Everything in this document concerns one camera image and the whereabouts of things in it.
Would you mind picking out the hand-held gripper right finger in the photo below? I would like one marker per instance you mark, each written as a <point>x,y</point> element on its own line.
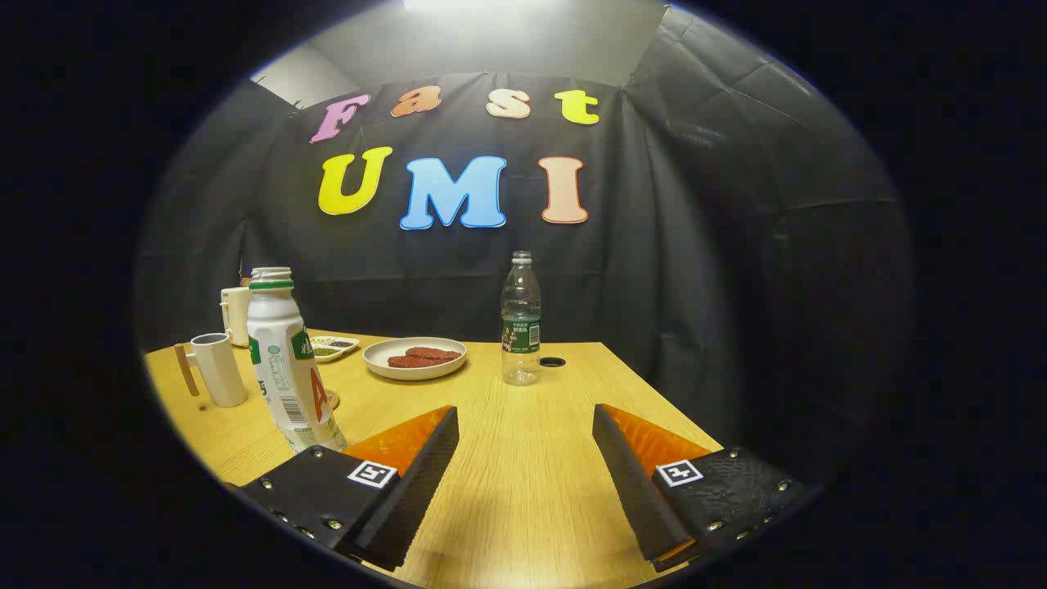
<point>634,483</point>

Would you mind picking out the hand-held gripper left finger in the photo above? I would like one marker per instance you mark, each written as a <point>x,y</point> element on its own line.
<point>425,483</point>

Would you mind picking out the round cork coaster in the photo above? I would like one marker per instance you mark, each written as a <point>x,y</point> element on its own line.
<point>333,399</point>

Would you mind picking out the white juice bottle green label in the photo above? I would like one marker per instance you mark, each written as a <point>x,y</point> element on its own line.
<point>282,360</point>

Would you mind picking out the clear plastic water bottle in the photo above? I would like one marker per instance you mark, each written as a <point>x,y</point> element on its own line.
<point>521,327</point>

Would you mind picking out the wooden table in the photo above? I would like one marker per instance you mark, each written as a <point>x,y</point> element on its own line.
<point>507,458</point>

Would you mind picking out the white round plate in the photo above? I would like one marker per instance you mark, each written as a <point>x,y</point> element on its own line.
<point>413,372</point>

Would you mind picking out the red meat slice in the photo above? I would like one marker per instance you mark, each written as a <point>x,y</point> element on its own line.
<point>407,361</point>
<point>435,353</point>

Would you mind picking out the white divided bean dish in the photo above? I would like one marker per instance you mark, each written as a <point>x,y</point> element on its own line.
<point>334,348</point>

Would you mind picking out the black backdrop cloth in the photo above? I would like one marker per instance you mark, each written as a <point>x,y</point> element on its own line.
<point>695,245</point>

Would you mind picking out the cream toaster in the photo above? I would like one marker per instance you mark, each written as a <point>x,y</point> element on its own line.
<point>237,315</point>

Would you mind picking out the bright ceiling light panel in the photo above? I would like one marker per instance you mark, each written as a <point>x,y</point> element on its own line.
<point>454,4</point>

